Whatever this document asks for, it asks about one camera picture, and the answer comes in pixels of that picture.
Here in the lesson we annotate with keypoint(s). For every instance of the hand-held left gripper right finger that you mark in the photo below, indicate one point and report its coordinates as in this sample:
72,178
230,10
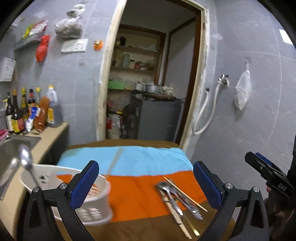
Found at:
207,187

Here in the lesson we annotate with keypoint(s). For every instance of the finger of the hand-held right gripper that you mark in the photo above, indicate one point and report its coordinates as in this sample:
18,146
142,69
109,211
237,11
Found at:
266,158
254,161

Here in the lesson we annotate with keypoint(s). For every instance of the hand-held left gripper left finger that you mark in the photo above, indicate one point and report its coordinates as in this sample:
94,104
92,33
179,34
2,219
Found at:
84,185

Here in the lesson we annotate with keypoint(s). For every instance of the wooden chopstick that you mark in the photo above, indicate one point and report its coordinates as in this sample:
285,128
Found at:
185,194
182,228

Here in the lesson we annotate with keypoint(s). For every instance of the white plastic utensil basket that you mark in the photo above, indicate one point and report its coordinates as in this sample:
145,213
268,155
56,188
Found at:
97,206

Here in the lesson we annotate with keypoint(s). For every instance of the steel spoon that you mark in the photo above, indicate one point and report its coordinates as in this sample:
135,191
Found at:
172,205
185,201
25,157

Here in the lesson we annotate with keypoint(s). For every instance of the steel fork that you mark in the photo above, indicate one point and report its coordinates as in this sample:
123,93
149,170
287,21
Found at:
168,199

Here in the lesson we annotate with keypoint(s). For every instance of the gold spoon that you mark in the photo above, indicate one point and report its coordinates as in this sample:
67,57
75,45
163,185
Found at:
193,228

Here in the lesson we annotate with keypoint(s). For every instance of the person's right hand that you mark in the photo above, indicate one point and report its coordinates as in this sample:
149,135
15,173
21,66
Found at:
279,208

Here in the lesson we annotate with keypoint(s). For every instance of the beige kitchen counter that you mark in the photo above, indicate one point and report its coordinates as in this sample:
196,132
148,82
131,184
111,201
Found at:
49,134

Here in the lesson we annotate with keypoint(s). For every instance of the blue and orange cloth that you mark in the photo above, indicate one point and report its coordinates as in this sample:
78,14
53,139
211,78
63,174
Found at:
143,160

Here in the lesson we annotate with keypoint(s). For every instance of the white sack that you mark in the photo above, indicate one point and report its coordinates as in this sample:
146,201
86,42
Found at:
113,126

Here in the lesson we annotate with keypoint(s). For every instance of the brown blanket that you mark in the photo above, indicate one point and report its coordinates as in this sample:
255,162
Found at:
138,229

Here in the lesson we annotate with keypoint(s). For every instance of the white hanging plastic bag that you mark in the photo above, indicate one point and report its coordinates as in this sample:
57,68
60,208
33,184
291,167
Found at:
242,90

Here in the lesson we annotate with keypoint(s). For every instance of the orange seasoning packet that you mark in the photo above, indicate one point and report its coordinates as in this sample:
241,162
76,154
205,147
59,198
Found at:
41,115

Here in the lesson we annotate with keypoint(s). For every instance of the cooking oil jug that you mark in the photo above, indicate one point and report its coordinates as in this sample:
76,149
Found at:
54,109

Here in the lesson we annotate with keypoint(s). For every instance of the steel sink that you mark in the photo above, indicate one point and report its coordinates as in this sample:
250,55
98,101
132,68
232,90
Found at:
9,148

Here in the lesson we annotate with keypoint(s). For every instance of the grey washing machine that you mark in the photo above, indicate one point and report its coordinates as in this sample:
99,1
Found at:
157,118

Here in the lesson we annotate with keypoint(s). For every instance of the blue and white packet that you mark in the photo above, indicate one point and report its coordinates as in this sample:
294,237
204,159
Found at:
31,118

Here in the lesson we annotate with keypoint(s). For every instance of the pink sponge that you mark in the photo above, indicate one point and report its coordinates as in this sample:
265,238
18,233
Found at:
3,134

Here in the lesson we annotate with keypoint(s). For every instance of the dark soy sauce bottle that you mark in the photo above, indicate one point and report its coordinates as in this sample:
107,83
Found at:
16,115

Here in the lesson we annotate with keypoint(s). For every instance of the slim yellow cap bottle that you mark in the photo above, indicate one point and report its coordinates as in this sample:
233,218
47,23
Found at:
38,95

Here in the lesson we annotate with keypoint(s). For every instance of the red cap sauce bottle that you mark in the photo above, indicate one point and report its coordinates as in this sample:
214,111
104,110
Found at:
31,98

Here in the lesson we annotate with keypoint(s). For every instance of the wooden cutting board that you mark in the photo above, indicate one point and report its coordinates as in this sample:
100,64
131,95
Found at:
159,96

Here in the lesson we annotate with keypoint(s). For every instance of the yellow cap sauce bottle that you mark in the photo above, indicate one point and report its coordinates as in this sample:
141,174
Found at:
23,102

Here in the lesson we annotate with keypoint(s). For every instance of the dark pump bottle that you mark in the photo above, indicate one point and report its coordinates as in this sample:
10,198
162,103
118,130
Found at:
8,113

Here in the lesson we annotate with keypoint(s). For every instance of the green box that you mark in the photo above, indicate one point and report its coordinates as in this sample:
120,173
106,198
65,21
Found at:
115,84

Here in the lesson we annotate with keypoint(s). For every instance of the steel cooking pot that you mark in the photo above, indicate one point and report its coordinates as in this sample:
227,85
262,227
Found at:
153,88

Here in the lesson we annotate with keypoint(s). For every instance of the red plastic bag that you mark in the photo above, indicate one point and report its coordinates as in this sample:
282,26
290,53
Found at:
42,49

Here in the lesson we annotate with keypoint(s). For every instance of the wooden shelf unit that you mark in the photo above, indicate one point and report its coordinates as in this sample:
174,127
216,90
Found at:
138,51

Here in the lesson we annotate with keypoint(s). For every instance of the clear bag of dried goods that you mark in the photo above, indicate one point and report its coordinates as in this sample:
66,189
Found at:
68,27

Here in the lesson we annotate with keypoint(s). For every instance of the yellow packet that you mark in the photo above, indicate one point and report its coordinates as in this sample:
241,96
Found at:
27,32

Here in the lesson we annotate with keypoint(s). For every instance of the red and white packet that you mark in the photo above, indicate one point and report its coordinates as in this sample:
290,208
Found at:
39,27

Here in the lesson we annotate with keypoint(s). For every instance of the white knotted plastic bag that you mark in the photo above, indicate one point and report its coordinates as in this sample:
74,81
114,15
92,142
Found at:
76,10

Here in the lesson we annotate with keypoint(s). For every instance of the chrome wall tap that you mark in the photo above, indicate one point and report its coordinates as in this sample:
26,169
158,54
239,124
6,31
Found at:
223,80

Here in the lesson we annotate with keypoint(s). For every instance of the white door frame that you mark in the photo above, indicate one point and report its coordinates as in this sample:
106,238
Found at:
105,81

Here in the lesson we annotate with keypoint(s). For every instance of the white wall box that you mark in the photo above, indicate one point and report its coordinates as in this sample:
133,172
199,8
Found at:
7,69

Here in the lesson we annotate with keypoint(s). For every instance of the white wall socket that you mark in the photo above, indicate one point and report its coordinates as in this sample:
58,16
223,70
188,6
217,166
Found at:
74,45

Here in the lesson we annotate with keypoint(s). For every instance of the grey wall rack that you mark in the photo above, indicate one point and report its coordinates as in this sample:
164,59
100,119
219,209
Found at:
25,43

